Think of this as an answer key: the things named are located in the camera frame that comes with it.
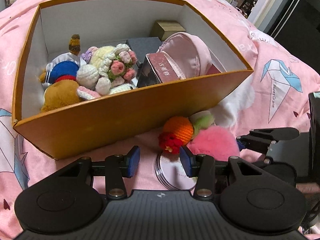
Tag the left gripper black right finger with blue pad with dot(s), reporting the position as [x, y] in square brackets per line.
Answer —
[211, 174]

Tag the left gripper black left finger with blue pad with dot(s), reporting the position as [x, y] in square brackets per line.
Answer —
[114, 168]

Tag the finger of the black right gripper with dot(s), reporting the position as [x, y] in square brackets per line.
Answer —
[258, 138]

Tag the pink fluffy pompom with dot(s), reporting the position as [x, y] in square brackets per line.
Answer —
[215, 141]

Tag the orange red crochet toy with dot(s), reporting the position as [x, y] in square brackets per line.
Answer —
[178, 131]

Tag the dark grey small box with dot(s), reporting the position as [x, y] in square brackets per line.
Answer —
[144, 45]

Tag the brown kraft small box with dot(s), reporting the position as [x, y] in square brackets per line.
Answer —
[163, 29]

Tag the orange cardboard storage box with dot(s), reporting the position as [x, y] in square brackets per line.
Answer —
[84, 126]

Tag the pink printed bed quilt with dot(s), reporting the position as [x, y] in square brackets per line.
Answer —
[274, 95]

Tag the crochet flower bouquet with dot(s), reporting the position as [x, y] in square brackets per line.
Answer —
[106, 70]

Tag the brown plush sailor doll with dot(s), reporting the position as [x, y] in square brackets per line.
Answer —
[60, 77]

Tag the dark pink printed carton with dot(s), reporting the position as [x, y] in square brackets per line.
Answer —
[156, 69]

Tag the pink satin pouch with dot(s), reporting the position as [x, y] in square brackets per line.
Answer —
[189, 56]

